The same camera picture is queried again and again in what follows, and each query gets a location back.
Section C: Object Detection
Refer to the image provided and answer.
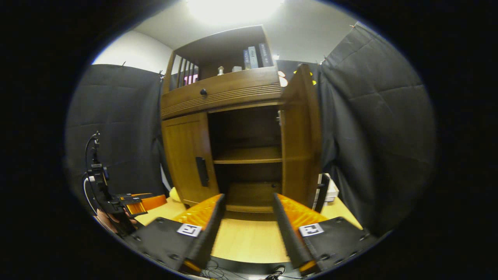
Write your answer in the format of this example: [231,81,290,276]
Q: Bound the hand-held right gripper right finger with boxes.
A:
[272,192,378,275]

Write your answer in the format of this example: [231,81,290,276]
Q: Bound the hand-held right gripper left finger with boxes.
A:
[124,193,226,275]

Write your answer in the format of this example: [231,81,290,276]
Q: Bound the black door handle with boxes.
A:
[195,157,210,187]
[314,174,330,213]

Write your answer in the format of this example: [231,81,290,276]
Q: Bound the wooden shoe cabinet door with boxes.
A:
[280,64,323,208]
[161,112,220,206]

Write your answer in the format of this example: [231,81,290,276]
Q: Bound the wooden double-door shoe cabinet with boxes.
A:
[160,25,323,222]

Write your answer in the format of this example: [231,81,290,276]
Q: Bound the stack of white boxes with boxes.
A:
[314,173,340,203]

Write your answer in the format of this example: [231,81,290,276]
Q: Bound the wooden inner shelf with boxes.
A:
[213,147,282,164]

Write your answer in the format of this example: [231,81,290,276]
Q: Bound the black backdrop cloth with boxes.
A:
[64,25,436,236]

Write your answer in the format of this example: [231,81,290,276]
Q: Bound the ceiling light panel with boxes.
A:
[187,0,284,24]

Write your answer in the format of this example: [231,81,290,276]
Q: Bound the thin gripper cable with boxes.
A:
[82,132,98,215]

